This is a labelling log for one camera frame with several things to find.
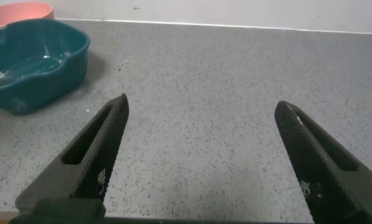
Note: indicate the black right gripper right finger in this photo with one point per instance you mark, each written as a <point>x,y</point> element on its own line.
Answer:
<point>326,174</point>

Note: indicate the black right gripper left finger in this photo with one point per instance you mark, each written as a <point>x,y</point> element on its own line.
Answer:
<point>89,161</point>

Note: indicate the pink round bowl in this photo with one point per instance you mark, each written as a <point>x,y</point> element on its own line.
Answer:
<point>18,13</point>

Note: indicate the teal square plastic tub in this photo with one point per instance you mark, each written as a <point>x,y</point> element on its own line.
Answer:
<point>49,77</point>

